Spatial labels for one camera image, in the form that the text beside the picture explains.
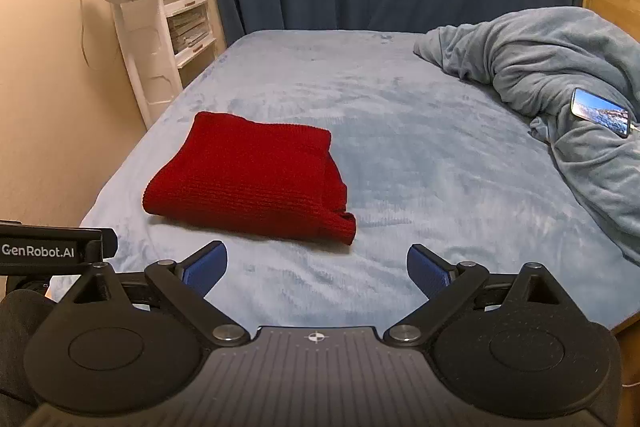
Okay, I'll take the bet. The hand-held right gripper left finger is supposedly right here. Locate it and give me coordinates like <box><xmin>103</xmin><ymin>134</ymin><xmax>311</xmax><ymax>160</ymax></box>
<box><xmin>64</xmin><ymin>241</ymin><xmax>252</xmax><ymax>348</ymax></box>

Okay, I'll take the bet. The red knitted sweater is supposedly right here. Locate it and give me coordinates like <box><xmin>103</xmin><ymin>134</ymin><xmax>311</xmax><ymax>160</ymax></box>
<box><xmin>142</xmin><ymin>111</ymin><xmax>357</xmax><ymax>247</ymax></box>

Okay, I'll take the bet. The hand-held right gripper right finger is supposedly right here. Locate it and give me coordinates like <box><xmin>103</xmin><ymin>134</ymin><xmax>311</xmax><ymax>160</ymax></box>
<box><xmin>382</xmin><ymin>243</ymin><xmax>572</xmax><ymax>348</ymax></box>

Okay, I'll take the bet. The smartphone with lit screen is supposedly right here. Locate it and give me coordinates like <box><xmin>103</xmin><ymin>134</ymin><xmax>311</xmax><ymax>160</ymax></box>
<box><xmin>570</xmin><ymin>88</ymin><xmax>632</xmax><ymax>138</ymax></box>

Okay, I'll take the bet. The dark cloth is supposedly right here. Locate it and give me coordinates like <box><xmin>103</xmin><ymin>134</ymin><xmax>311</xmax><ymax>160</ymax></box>
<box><xmin>0</xmin><ymin>291</ymin><xmax>57</xmax><ymax>427</ymax></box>

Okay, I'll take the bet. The light blue bed sheet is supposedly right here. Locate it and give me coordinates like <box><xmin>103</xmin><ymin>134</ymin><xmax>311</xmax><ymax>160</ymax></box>
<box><xmin>79</xmin><ymin>29</ymin><xmax>640</xmax><ymax>334</ymax></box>

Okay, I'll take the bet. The grey-blue duvet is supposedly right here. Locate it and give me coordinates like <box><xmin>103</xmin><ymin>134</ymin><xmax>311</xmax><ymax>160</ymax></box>
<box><xmin>413</xmin><ymin>6</ymin><xmax>640</xmax><ymax>266</ymax></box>

